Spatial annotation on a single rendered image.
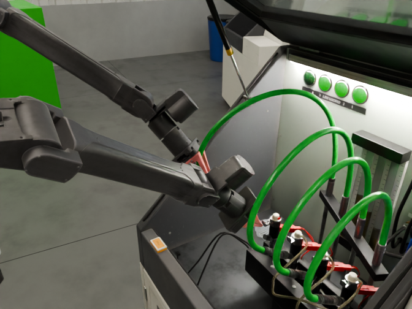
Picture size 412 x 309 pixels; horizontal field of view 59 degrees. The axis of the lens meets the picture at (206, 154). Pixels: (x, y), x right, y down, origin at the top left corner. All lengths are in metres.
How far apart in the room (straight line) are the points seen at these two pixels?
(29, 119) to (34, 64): 3.42
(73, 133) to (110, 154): 0.07
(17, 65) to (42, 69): 0.22
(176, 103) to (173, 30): 6.74
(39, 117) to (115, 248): 2.12
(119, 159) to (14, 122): 0.16
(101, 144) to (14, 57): 3.35
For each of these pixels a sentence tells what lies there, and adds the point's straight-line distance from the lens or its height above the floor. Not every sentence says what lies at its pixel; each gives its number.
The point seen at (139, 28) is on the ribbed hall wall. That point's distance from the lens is 7.39.
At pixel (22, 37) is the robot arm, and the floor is 1.54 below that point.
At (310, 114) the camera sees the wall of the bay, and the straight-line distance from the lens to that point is 1.19.
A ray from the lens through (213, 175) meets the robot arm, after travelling 0.80.
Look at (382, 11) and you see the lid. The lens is 0.75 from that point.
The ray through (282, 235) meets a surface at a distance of 0.74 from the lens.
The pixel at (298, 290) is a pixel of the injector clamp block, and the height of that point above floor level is 0.98.
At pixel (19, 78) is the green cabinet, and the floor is 0.70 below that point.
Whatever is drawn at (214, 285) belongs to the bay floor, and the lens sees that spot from 1.17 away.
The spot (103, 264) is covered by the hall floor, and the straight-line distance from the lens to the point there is 2.49.
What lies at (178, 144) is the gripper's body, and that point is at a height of 1.29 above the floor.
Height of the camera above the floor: 1.70
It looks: 28 degrees down
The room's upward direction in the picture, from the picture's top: straight up
